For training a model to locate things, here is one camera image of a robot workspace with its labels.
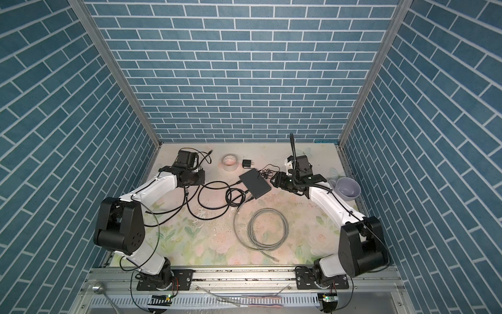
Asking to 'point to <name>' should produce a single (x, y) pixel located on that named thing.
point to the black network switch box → (255, 182)
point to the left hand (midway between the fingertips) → (202, 177)
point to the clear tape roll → (230, 162)
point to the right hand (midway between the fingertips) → (273, 179)
